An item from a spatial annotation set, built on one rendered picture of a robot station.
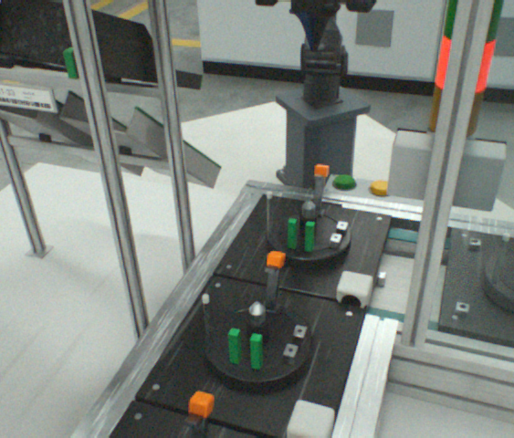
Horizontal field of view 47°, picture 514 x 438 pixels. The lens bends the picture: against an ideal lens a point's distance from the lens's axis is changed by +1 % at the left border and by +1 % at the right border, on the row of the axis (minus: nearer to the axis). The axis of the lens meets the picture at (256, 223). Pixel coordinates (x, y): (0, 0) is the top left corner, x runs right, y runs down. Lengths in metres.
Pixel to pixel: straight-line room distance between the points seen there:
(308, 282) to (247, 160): 0.60
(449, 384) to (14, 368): 0.64
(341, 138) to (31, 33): 0.66
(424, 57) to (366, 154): 2.50
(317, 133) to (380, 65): 2.80
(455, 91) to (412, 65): 3.33
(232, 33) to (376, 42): 0.97
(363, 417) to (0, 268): 0.74
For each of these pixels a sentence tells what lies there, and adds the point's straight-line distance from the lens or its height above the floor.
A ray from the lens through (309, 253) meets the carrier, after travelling 0.91.
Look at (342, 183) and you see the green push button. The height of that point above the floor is 0.97.
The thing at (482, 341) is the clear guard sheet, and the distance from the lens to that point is 0.82.
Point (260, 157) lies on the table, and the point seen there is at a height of 0.86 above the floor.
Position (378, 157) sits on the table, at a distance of 1.45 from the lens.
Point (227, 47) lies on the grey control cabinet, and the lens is 4.22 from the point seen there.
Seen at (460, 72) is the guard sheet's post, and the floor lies 1.34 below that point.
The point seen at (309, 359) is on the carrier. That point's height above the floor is 0.97.
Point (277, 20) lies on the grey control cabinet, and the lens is 4.04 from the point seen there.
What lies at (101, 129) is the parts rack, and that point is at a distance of 0.71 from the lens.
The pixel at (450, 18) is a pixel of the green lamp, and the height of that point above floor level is 1.38.
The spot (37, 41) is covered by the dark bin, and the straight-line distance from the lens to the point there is 0.79.
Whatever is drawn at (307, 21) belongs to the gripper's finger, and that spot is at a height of 1.27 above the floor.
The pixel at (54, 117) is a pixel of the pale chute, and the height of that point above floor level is 1.18.
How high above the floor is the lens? 1.55
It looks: 35 degrees down
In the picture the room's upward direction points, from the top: 2 degrees counter-clockwise
